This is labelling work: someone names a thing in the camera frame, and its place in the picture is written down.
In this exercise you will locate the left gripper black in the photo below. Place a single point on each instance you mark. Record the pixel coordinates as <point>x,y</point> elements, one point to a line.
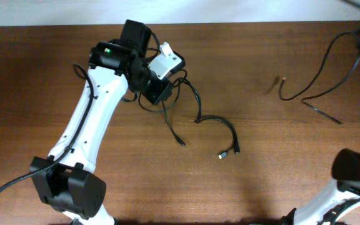
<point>156,92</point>

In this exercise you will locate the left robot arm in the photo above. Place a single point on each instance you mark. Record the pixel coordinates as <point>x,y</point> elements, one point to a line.
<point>65,180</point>

